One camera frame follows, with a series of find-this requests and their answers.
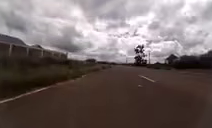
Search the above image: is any small distant building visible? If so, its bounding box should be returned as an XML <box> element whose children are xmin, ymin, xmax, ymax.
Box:
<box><xmin>85</xmin><ymin>58</ymin><xmax>98</xmax><ymax>64</ymax></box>

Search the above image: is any tall dark tree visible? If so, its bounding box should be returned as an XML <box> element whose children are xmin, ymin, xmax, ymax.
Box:
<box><xmin>133</xmin><ymin>44</ymin><xmax>148</xmax><ymax>66</ymax></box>

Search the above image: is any dark asphalt road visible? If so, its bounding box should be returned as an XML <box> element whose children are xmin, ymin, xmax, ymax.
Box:
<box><xmin>0</xmin><ymin>64</ymin><xmax>212</xmax><ymax>128</ymax></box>

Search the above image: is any white dashed centre line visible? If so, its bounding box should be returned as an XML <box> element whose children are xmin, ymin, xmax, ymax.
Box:
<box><xmin>137</xmin><ymin>74</ymin><xmax>157</xmax><ymax>88</ymax></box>

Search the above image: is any grass strip beside trees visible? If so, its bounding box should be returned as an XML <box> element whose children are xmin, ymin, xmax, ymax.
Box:
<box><xmin>146</xmin><ymin>63</ymin><xmax>212</xmax><ymax>76</ymax></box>

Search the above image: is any grass verge with bushes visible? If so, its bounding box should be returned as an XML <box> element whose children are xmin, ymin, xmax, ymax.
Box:
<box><xmin>0</xmin><ymin>58</ymin><xmax>112</xmax><ymax>102</ymax></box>

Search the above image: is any white road edge line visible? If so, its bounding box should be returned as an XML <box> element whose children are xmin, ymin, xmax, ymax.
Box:
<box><xmin>0</xmin><ymin>73</ymin><xmax>90</xmax><ymax>108</ymax></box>

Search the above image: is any row of dark trees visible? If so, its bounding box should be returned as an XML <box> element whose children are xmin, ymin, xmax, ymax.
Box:
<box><xmin>165</xmin><ymin>49</ymin><xmax>212</xmax><ymax>70</ymax></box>

